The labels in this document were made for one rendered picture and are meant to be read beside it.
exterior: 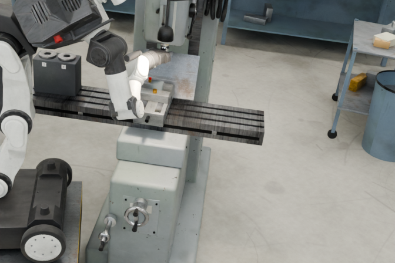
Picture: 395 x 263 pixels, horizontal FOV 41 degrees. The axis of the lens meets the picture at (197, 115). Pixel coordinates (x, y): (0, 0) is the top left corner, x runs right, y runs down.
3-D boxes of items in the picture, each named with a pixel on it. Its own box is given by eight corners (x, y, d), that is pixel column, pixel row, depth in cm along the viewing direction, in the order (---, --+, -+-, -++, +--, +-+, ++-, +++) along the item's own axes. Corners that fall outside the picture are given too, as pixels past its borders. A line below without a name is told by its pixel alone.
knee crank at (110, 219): (106, 252, 242) (107, 243, 239) (94, 250, 242) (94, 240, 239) (117, 221, 261) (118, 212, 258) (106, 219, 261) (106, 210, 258)
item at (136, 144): (183, 169, 263) (185, 149, 257) (114, 159, 264) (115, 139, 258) (193, 120, 306) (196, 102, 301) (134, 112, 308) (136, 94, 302)
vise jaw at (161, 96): (167, 103, 264) (168, 96, 262) (138, 99, 265) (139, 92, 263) (170, 98, 269) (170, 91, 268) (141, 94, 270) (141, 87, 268)
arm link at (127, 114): (146, 87, 239) (141, 124, 229) (125, 90, 242) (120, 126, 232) (138, 74, 230) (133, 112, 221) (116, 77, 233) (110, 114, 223)
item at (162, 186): (166, 281, 277) (176, 190, 247) (106, 272, 278) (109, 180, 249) (184, 189, 347) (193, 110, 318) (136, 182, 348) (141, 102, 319)
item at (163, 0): (166, 43, 244) (169, -1, 234) (157, 41, 244) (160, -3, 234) (167, 40, 248) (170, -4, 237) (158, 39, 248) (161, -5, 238)
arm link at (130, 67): (157, 66, 247) (143, 73, 238) (142, 74, 253) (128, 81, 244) (145, 44, 246) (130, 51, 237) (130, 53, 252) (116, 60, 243)
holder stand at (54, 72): (75, 97, 275) (75, 61, 265) (33, 91, 275) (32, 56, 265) (81, 87, 285) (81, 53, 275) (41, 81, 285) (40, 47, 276)
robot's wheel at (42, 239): (21, 265, 241) (19, 231, 231) (22, 256, 245) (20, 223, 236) (66, 263, 245) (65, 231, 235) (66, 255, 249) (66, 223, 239)
